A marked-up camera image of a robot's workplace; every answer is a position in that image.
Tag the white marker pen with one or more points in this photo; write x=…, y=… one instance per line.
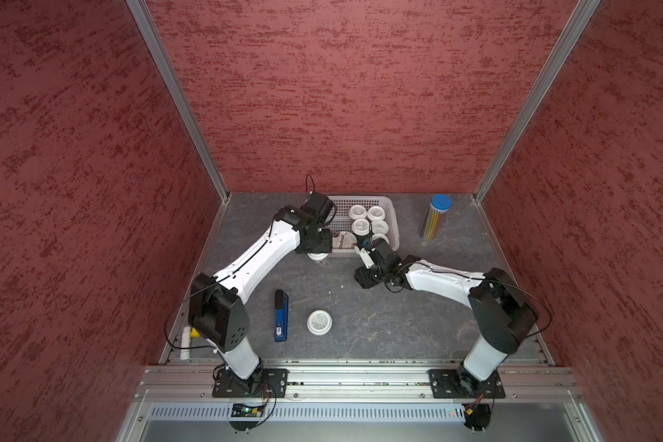
x=185, y=343

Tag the blue-capped tube of sticks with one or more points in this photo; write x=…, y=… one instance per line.
x=438, y=207

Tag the white plastic perforated basket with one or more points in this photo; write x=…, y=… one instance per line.
x=342, y=221

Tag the white vented strip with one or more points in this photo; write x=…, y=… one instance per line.
x=315, y=412

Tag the aluminium corner post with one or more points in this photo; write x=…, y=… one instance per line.
x=148, y=30
x=574, y=27

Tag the yogurt cup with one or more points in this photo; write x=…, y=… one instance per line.
x=319, y=322
x=380, y=237
x=318, y=257
x=376, y=213
x=357, y=211
x=379, y=227
x=361, y=227

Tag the controller board with wires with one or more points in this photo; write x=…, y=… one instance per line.
x=246, y=410
x=477, y=417

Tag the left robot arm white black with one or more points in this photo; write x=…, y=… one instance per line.
x=218, y=302

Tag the right aluminium corner post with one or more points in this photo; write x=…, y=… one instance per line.
x=574, y=27

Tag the blue black stapler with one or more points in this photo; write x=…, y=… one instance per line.
x=281, y=305

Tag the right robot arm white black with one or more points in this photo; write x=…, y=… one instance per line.
x=502, y=311

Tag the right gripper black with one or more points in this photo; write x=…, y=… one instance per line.
x=364, y=280

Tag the wide Chobani yogurt tub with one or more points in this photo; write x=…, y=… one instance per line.
x=344, y=240

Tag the aluminium front rail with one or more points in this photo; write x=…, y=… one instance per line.
x=373, y=381

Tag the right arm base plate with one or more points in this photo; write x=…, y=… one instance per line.
x=460, y=384

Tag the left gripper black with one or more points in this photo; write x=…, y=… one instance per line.
x=323, y=247

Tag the right controller board with wires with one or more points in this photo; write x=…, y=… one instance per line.
x=477, y=417

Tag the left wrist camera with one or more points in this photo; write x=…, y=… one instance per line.
x=320, y=207

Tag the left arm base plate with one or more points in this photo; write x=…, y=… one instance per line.
x=264, y=383

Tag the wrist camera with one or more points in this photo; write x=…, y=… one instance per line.
x=379, y=255
x=320, y=207

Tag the left controller board with wires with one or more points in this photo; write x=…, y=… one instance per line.
x=246, y=410

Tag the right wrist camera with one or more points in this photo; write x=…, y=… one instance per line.
x=379, y=255

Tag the left aluminium corner post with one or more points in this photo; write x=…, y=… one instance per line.
x=148, y=30

